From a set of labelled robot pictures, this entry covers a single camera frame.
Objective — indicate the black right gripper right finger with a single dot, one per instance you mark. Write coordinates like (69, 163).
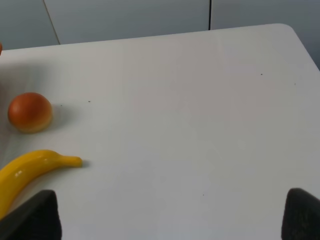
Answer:
(301, 218)

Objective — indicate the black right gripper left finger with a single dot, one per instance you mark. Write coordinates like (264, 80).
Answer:
(36, 219)

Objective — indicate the yellow banana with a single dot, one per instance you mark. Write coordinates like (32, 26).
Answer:
(18, 173)

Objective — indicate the orange peach fruit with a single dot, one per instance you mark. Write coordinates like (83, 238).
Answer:
(30, 112)

